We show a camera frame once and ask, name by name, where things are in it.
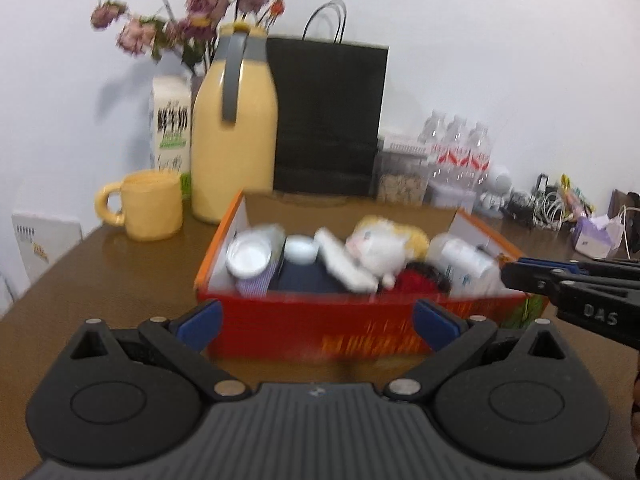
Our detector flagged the black paper bag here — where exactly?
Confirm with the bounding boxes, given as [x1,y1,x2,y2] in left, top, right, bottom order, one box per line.
[266,0,390,199]

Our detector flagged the brown paper bag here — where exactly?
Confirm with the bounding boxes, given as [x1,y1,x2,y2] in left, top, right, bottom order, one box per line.
[610,189,640,262]

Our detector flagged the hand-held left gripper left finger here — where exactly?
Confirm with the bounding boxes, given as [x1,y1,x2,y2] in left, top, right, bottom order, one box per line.
[67,300,252,402]

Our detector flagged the yellow thermos jug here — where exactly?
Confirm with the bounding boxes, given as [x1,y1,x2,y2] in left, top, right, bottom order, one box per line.
[191,22,279,225]

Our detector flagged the water bottle red label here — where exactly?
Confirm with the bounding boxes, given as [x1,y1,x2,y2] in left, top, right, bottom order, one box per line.
[422,112,448,186]
[446,116,470,188]
[467,122,492,193]

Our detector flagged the flat white box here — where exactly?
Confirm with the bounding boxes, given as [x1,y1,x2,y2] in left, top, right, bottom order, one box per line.
[382,135,431,156]

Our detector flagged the dried pink flowers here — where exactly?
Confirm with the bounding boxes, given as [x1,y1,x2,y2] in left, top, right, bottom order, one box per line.
[90,0,287,75]

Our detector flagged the colourful snack bag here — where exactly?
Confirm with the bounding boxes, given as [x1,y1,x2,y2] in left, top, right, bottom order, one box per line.
[560,175,597,222]

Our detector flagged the white flip cap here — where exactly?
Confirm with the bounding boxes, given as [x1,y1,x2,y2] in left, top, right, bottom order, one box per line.
[225,234,274,279]

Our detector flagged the white yellow plush toy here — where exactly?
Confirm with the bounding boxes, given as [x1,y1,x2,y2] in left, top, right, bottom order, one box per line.
[345,216,431,292]

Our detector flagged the white milk carton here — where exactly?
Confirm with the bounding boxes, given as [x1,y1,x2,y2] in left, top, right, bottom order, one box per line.
[150,76,194,197]

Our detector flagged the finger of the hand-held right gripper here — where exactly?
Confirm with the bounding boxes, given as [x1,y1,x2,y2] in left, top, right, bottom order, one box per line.
[514,257,593,275]
[501,264,563,302]

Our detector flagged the white desk calendar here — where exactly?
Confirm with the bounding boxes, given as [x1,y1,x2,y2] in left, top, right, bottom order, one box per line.
[11,210,84,302]

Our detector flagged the red cardboard box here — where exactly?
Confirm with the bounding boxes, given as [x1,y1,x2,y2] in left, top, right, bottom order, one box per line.
[195,189,551,361]

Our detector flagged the white cables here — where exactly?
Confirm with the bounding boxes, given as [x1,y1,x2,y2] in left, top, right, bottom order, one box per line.
[532,192,567,232]

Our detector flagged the purple tissue pack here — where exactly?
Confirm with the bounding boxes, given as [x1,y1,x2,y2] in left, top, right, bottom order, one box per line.
[572,214,626,260]

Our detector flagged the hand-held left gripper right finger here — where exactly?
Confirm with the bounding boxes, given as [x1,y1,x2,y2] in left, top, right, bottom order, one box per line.
[382,300,572,402]

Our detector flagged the navy blue case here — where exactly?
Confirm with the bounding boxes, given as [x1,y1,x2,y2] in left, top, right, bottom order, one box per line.
[270,259,347,294]

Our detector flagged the grey tin box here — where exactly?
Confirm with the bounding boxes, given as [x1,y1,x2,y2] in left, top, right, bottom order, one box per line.
[429,182,477,214]

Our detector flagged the purple cloth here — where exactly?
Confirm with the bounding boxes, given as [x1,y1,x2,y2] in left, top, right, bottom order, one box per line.
[235,255,284,297]

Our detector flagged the black charger cables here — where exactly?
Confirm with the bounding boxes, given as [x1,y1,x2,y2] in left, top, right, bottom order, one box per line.
[505,192,539,224]

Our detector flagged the white pill bottle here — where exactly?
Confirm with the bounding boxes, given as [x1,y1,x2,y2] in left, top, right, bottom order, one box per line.
[430,234,507,297]

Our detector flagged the white robot figure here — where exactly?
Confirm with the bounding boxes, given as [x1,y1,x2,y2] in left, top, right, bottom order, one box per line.
[475,166,514,219]

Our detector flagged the yellow mug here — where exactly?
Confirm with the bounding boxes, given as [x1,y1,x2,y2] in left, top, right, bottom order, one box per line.
[95,170,184,242]

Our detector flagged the clear container with nuts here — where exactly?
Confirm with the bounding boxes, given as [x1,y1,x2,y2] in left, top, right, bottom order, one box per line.
[376,135,432,206]

